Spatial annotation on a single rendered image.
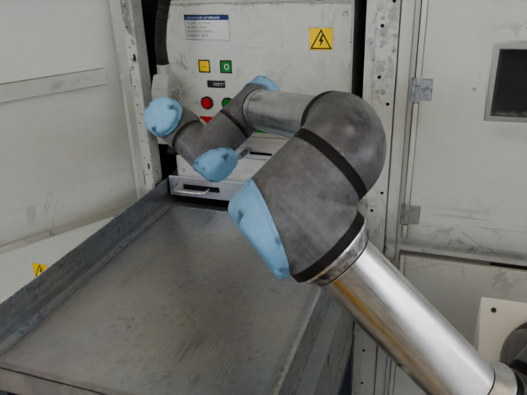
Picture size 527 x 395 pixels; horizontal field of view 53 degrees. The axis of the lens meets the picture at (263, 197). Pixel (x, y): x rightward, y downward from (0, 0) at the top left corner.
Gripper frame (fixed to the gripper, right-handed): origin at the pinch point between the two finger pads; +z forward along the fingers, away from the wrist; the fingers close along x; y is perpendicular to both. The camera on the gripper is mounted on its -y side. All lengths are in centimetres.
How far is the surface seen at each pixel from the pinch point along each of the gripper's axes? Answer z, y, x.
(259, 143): 4.2, 7.7, 4.3
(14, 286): 29, -89, -43
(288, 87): 0.6, 15.2, 17.8
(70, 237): 18, -58, -24
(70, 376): -42, -4, -48
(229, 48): -4.8, 0.6, 26.1
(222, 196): 15.2, -6.0, -8.3
